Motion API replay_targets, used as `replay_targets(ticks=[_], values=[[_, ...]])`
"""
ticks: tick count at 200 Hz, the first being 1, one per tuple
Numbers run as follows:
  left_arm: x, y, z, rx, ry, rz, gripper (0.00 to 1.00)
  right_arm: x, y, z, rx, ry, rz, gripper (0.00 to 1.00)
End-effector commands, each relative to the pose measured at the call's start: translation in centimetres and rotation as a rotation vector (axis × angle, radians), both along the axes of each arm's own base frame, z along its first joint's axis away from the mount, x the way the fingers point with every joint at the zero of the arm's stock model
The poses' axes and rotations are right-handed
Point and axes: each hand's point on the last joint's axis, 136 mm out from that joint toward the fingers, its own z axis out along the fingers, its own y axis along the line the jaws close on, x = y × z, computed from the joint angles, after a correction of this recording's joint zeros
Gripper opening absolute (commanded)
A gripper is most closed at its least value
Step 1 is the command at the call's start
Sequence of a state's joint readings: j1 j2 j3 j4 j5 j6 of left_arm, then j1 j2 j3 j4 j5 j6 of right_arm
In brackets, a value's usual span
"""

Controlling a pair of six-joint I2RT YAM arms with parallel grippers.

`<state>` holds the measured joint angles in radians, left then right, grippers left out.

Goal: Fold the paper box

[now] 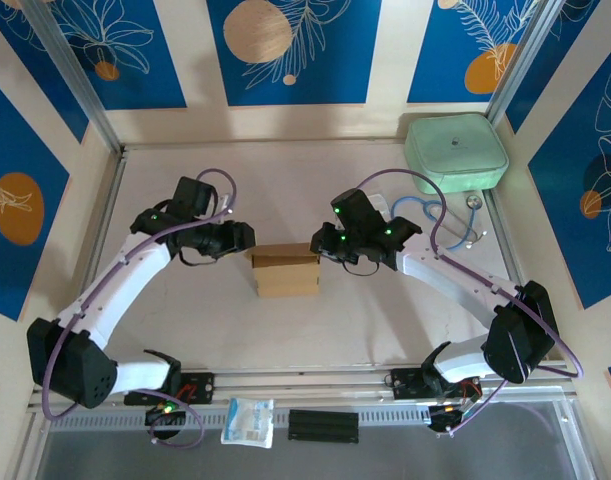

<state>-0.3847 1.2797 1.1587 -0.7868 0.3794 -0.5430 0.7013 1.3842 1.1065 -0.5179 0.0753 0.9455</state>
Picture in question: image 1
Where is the brown cardboard paper box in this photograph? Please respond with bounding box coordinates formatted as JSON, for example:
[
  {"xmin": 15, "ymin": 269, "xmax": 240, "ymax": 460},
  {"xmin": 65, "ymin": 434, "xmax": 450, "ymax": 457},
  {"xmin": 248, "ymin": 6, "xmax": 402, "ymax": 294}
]
[{"xmin": 248, "ymin": 242, "xmax": 321, "ymax": 299}]

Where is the mint green zip case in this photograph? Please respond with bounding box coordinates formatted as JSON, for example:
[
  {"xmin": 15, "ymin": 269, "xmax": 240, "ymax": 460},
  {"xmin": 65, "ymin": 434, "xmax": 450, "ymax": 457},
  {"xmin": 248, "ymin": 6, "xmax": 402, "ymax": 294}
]
[{"xmin": 403, "ymin": 113, "xmax": 510, "ymax": 195}]

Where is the blue stethoscope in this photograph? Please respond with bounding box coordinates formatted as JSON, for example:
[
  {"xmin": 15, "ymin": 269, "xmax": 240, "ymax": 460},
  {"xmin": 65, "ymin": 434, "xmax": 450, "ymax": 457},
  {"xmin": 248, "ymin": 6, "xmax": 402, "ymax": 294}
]
[{"xmin": 390, "ymin": 193, "xmax": 488, "ymax": 251}]

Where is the black ribbed block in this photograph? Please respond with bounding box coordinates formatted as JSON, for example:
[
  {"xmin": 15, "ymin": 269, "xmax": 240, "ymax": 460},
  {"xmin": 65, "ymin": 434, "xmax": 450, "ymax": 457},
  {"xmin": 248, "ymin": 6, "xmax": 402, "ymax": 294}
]
[{"xmin": 288, "ymin": 409, "xmax": 360, "ymax": 445}]

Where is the white blue plastic packet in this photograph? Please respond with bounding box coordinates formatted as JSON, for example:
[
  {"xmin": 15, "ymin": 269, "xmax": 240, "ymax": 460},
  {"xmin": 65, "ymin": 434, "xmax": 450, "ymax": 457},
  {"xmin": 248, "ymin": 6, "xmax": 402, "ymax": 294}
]
[{"xmin": 220, "ymin": 397, "xmax": 276, "ymax": 448}]

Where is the black left controller board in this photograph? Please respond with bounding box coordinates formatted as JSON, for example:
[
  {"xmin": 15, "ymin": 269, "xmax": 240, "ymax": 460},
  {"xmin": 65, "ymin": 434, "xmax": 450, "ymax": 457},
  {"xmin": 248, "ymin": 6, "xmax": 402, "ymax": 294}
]
[{"xmin": 144, "ymin": 403, "xmax": 187, "ymax": 441}]

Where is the black controller board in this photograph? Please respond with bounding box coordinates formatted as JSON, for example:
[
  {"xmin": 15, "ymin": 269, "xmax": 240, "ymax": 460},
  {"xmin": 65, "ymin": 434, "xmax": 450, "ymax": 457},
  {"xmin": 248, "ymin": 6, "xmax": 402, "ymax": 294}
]
[
  {"xmin": 427, "ymin": 403, "xmax": 467, "ymax": 434},
  {"xmin": 144, "ymin": 403, "xmax": 187, "ymax": 441}
]

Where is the black right controller board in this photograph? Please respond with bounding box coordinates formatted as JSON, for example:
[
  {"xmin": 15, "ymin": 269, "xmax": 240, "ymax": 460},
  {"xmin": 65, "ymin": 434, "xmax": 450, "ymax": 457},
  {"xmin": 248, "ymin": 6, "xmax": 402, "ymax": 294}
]
[{"xmin": 427, "ymin": 403, "xmax": 467, "ymax": 434}]

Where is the grey metal sheet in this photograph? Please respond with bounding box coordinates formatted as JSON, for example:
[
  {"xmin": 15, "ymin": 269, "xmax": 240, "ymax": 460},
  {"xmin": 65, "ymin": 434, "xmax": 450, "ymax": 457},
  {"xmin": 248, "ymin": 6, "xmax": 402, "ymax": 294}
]
[{"xmin": 34, "ymin": 399, "xmax": 586, "ymax": 480}]

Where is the aluminium table side rail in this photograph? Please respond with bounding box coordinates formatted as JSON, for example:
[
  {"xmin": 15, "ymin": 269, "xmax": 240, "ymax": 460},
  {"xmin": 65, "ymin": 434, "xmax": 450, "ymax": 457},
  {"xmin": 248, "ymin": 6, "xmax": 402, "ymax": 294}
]
[
  {"xmin": 484, "ymin": 189, "xmax": 544, "ymax": 359},
  {"xmin": 59, "ymin": 149, "xmax": 129, "ymax": 371}
]

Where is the aluminium frame cross rail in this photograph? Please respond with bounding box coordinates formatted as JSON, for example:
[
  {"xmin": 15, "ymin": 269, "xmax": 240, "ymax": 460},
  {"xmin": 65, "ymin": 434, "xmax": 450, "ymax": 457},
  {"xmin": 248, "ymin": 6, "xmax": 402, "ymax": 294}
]
[{"xmin": 27, "ymin": 362, "xmax": 579, "ymax": 414}]

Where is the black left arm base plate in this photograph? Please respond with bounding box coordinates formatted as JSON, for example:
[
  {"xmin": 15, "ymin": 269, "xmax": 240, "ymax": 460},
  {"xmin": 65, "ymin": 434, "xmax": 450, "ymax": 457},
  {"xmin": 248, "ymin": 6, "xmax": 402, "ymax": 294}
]
[{"xmin": 123, "ymin": 372, "xmax": 216, "ymax": 406}]

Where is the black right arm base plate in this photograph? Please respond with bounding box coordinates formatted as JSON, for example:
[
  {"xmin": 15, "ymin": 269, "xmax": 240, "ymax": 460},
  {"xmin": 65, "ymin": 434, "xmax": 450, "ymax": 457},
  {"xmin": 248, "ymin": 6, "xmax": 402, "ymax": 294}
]
[{"xmin": 392, "ymin": 367, "xmax": 481, "ymax": 401}]

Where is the aluminium frame post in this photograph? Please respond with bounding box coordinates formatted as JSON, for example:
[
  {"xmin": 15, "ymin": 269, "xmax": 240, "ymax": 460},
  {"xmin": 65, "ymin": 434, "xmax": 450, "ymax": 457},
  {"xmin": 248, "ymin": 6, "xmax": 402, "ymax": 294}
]
[
  {"xmin": 22, "ymin": 0, "xmax": 124, "ymax": 154},
  {"xmin": 487, "ymin": 0, "xmax": 566, "ymax": 126}
]

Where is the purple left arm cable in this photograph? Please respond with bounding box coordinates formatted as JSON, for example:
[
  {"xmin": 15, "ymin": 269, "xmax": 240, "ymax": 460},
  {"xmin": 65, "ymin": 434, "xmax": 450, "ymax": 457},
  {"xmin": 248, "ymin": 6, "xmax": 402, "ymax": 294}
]
[{"xmin": 40, "ymin": 167, "xmax": 239, "ymax": 450}]

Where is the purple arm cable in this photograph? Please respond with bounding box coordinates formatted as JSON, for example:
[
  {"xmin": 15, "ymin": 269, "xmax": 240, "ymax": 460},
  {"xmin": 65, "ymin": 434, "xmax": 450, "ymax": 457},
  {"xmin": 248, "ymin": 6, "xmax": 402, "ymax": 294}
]
[
  {"xmin": 357, "ymin": 168, "xmax": 585, "ymax": 435},
  {"xmin": 40, "ymin": 167, "xmax": 239, "ymax": 450}
]

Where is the grey slotted cable duct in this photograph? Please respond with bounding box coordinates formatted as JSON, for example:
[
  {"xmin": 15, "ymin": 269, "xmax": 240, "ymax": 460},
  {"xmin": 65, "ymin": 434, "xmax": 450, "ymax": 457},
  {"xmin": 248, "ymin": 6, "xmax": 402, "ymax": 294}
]
[{"xmin": 49, "ymin": 405, "xmax": 431, "ymax": 432}]

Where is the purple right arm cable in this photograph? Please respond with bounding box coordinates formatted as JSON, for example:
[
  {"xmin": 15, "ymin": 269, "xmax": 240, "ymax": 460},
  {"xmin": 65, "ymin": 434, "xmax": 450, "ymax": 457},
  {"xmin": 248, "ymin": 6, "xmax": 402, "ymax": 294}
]
[{"xmin": 357, "ymin": 168, "xmax": 585, "ymax": 435}]

